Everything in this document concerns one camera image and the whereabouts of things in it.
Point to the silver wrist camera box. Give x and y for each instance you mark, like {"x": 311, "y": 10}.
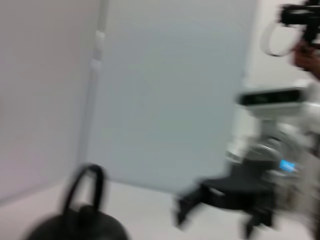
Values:
{"x": 270, "y": 98}

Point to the black handheld device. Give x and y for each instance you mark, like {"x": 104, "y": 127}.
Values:
{"x": 302, "y": 15}

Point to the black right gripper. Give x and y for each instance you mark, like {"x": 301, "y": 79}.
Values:
{"x": 240, "y": 190}

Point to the operator hand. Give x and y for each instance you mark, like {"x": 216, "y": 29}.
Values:
{"x": 307, "y": 60}

